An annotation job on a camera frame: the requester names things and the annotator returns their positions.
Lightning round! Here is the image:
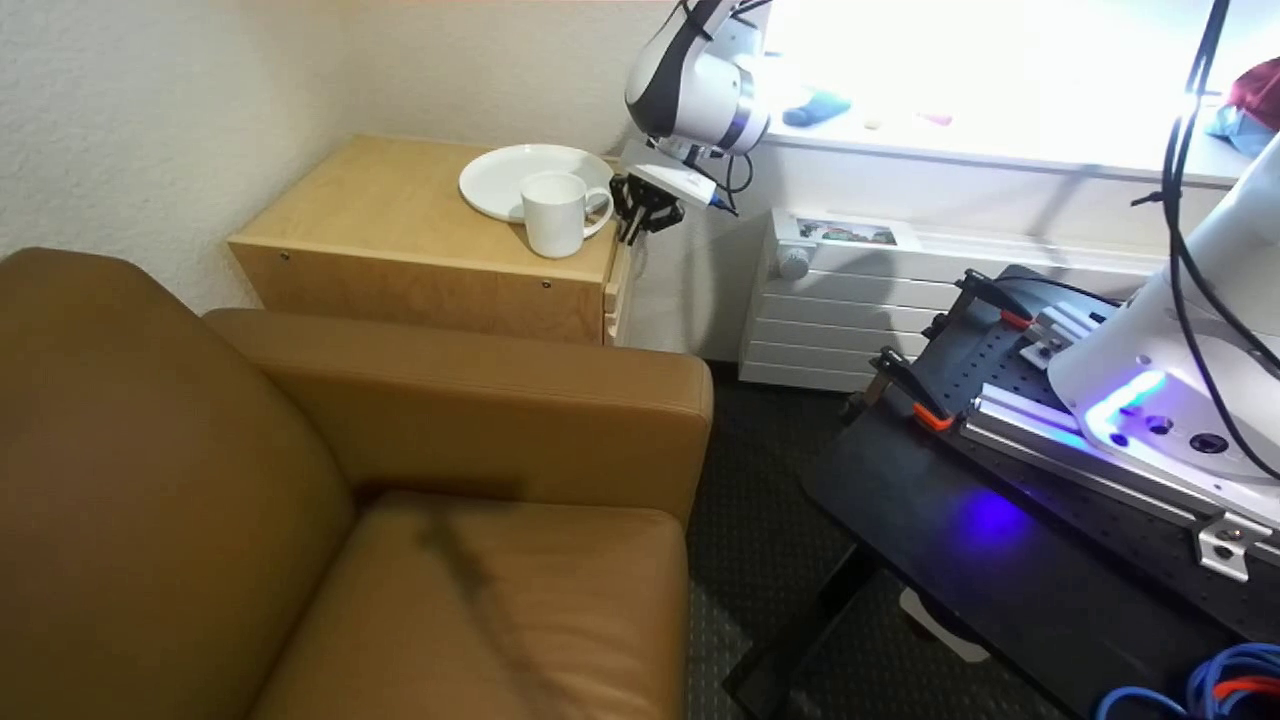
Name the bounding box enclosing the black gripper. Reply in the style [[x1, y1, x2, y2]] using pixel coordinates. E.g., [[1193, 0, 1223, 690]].
[[609, 176, 685, 247]]

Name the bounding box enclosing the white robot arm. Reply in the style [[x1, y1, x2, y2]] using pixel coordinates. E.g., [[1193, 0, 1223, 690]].
[[626, 0, 1278, 482]]

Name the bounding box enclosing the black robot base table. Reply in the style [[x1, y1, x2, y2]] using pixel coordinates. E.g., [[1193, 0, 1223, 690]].
[[723, 261, 1280, 720]]

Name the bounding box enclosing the white ceramic mug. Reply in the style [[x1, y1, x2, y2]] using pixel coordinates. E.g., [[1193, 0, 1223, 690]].
[[521, 172, 613, 261]]

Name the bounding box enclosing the white ceramic plate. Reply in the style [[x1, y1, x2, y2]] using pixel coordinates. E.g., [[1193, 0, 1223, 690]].
[[455, 146, 613, 226]]

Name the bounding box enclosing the wooden nightstand with drawers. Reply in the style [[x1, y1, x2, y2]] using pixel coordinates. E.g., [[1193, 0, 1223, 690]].
[[234, 137, 626, 346]]

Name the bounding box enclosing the brown leather armchair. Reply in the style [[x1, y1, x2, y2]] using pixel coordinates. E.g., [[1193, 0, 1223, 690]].
[[0, 247, 714, 720]]

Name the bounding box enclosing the red cloth on sill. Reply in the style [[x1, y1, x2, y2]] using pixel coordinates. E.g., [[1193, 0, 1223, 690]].
[[1207, 57, 1280, 155]]

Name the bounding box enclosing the white wall heater unit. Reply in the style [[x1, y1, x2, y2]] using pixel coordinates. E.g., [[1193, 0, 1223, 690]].
[[742, 210, 1151, 391]]

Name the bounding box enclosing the blue coiled cable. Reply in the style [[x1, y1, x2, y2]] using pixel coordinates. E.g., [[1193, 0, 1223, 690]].
[[1091, 642, 1280, 720]]

